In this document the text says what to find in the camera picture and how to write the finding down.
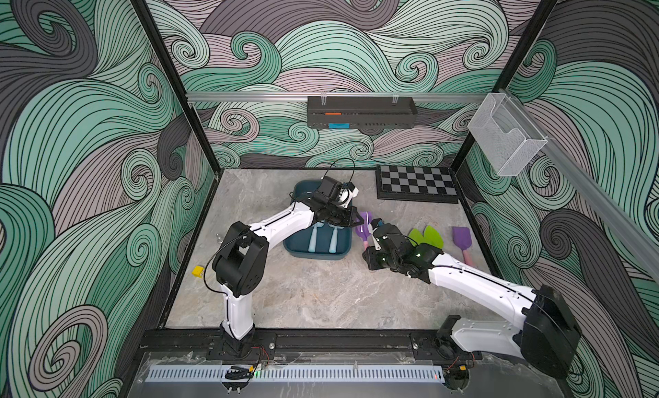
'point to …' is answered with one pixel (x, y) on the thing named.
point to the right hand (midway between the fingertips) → (368, 254)
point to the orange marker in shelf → (333, 113)
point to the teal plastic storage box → (298, 245)
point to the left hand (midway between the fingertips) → (362, 219)
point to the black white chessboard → (417, 183)
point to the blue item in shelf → (339, 125)
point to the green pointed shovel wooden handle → (438, 239)
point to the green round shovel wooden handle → (427, 238)
